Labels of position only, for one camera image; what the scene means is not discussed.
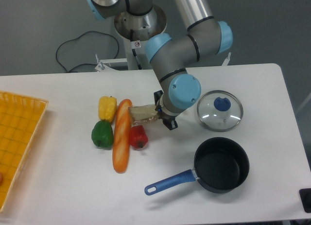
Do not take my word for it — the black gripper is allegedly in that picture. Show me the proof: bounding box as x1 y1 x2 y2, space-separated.
154 90 178 130

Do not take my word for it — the bagged toast bread slice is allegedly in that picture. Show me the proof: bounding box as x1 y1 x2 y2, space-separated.
128 104 159 126

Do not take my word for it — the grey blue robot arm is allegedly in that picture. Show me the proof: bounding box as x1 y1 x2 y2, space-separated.
87 0 233 130

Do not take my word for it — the red bell pepper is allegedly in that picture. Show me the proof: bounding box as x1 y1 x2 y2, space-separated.
129 125 148 149

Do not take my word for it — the glass pot lid blue knob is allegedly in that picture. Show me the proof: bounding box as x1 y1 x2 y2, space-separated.
196 90 244 132

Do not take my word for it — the yellow bell pepper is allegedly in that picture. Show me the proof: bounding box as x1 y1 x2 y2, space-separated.
98 96 117 123

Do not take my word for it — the orange baguette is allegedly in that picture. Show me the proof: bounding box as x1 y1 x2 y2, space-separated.
112 99 132 173

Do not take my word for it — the green bell pepper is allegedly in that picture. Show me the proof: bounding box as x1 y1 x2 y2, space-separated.
91 120 114 149

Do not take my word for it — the yellow wicker basket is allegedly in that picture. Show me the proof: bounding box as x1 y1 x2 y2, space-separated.
0 91 49 212

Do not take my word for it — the black box at table edge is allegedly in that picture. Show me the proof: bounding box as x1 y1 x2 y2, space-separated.
299 188 311 213

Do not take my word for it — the black saucepan blue handle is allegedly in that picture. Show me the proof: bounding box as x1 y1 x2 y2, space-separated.
144 137 250 196

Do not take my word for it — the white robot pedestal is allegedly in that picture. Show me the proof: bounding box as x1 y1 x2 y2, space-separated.
94 5 232 72

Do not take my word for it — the black cable on floor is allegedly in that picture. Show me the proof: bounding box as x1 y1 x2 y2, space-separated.
55 31 120 73

